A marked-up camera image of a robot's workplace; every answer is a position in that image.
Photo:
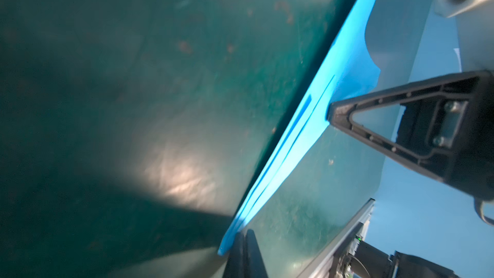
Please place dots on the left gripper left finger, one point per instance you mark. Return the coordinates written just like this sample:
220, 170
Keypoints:
235, 267

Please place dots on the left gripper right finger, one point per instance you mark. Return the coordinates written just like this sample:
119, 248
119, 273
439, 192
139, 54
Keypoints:
253, 262

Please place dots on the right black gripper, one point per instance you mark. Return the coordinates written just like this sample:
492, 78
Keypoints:
446, 131

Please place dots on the blue square paper sheet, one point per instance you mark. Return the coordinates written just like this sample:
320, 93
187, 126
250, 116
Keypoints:
347, 71

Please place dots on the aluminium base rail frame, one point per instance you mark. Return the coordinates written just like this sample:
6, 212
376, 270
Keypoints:
334, 259

